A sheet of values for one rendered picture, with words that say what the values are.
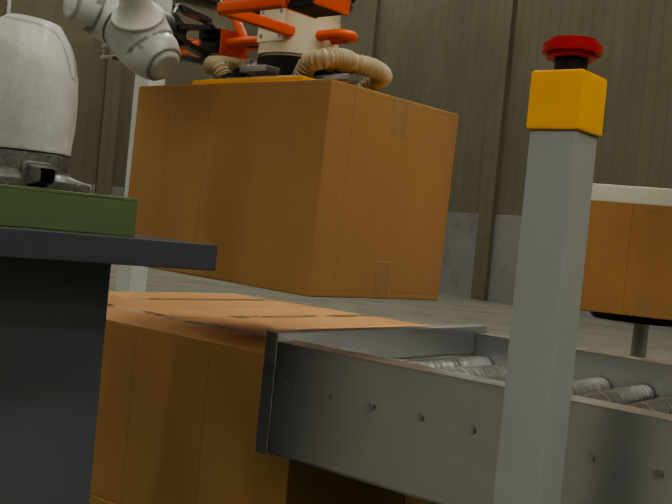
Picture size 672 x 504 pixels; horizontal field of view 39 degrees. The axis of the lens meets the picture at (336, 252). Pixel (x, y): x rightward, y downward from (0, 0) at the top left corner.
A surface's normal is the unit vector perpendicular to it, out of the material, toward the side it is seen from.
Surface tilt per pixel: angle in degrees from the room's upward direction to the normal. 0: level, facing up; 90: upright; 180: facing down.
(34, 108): 91
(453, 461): 90
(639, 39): 90
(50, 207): 90
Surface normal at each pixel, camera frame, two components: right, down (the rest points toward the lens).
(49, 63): 0.70, -0.11
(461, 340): 0.77, 0.09
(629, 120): -0.85, -0.07
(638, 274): -0.33, -0.01
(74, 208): 0.52, 0.07
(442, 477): -0.63, -0.04
